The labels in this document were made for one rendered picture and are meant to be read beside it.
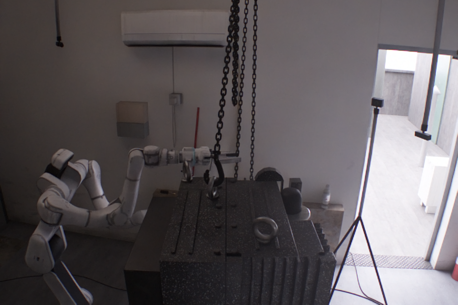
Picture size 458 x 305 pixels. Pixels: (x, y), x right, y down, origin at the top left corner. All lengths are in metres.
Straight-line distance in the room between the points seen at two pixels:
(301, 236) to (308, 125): 2.02
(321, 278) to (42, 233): 1.37
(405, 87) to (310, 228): 9.09
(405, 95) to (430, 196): 5.56
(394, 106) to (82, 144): 8.18
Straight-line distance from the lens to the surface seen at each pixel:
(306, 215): 1.24
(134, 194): 1.56
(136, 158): 1.48
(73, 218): 1.57
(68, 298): 2.13
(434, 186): 4.76
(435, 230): 3.79
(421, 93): 9.01
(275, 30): 2.82
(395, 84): 9.90
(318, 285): 0.95
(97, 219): 1.59
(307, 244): 0.95
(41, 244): 1.89
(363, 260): 3.72
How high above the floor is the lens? 2.15
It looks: 19 degrees down
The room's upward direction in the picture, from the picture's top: 1 degrees clockwise
